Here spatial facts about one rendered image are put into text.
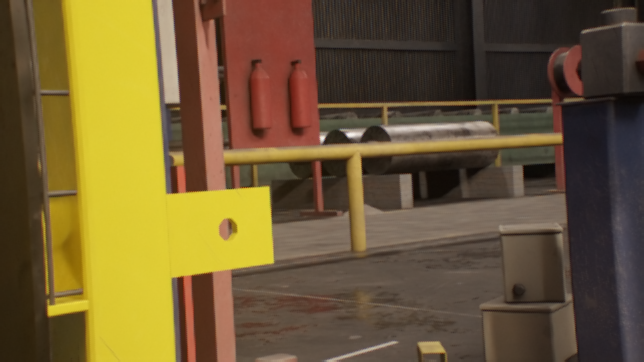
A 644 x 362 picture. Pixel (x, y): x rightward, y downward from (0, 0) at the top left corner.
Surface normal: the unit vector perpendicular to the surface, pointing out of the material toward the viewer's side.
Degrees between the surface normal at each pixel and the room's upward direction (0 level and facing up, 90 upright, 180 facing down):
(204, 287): 90
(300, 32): 90
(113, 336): 90
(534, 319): 90
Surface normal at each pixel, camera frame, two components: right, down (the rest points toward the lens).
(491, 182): -0.78, 0.07
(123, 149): 0.62, -0.02
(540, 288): -0.18, 0.04
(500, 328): -0.51, 0.05
